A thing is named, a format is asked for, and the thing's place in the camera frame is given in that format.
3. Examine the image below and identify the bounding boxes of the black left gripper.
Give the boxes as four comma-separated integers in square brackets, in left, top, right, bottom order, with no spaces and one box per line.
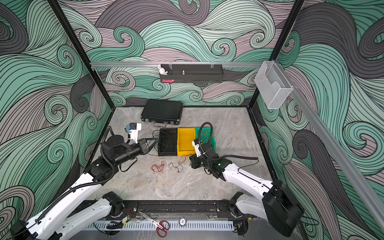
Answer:
[114,137,158,168]

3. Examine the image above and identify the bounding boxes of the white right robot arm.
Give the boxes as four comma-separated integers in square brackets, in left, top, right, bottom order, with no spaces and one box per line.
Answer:
[190,140,305,237]

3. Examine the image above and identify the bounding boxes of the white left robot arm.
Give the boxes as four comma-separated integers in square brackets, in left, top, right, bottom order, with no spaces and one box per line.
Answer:
[10,135,159,240]

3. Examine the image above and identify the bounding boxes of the black plastic bin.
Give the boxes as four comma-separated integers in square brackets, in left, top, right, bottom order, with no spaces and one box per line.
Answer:
[158,129,178,157]

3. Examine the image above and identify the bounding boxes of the green plastic bin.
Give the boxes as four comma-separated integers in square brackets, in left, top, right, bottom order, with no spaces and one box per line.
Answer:
[200,128,216,150]

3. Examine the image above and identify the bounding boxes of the black aluminium carry case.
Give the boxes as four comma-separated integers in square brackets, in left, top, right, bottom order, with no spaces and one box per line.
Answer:
[141,99,184,125]

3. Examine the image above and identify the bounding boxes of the yellow plastic bin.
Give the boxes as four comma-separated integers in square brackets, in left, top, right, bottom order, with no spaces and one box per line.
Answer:
[177,128,196,156]

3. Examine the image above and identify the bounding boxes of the round blue white button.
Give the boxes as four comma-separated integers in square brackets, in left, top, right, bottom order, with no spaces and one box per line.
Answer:
[179,217,187,227]

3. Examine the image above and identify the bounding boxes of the white rabbit figurine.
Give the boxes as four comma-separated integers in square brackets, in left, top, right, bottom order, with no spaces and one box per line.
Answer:
[157,65,168,75]

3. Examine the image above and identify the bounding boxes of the black right arm hose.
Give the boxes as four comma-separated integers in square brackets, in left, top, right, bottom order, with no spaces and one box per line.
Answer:
[198,121,260,161]

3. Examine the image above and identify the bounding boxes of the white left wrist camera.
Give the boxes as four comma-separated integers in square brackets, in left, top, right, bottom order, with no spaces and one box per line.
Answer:
[125,123,142,144]

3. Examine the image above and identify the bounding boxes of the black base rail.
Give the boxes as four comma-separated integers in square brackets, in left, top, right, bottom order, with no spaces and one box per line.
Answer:
[56,199,298,221]

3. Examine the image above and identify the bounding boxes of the white slotted cable duct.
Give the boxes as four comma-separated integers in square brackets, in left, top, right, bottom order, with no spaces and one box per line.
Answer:
[83,221,235,232]

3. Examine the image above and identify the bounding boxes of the black wall shelf tray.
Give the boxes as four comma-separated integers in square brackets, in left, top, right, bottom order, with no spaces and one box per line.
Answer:
[159,64,224,83]

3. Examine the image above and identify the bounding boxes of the aluminium wall rail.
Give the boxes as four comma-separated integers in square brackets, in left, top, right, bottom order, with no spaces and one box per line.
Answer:
[89,61,265,69]

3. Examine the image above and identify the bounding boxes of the red handled scissors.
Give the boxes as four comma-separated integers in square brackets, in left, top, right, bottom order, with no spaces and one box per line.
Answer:
[138,211,171,238]

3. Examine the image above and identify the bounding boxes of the clear acrylic wall holder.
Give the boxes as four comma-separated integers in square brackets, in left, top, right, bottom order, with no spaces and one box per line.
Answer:
[255,61,293,110]

